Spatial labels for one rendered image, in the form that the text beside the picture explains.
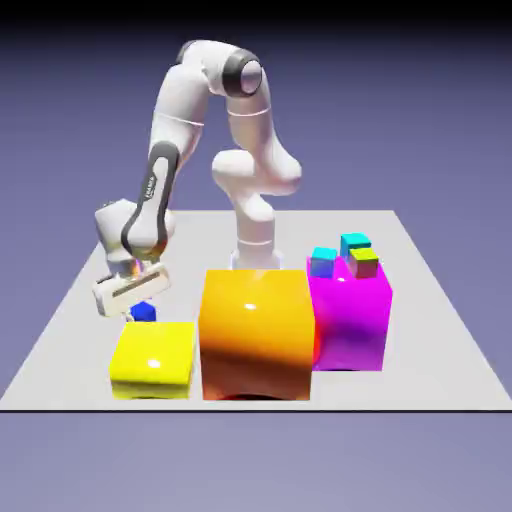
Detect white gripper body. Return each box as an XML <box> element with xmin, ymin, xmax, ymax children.
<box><xmin>92</xmin><ymin>261</ymin><xmax>173</xmax><ymax>318</ymax></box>

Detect small blue cube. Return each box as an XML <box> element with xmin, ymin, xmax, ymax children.
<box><xmin>129</xmin><ymin>301</ymin><xmax>158</xmax><ymax>324</ymax></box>

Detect small cyan cube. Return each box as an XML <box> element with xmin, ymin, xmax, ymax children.
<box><xmin>340</xmin><ymin>232</ymin><xmax>373</xmax><ymax>260</ymax></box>
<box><xmin>310</xmin><ymin>246</ymin><xmax>339</xmax><ymax>280</ymax></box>

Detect small lime green cube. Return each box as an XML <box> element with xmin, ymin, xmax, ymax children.
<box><xmin>348</xmin><ymin>247</ymin><xmax>380</xmax><ymax>280</ymax></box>

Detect large yellow box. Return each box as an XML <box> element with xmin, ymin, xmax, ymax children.
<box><xmin>108</xmin><ymin>320</ymin><xmax>197</xmax><ymax>401</ymax></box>

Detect large orange box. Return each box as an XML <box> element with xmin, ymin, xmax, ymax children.
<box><xmin>198</xmin><ymin>268</ymin><xmax>317</xmax><ymax>402</ymax></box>

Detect large magenta box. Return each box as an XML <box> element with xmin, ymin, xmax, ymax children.
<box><xmin>306</xmin><ymin>255</ymin><xmax>394</xmax><ymax>372</ymax></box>

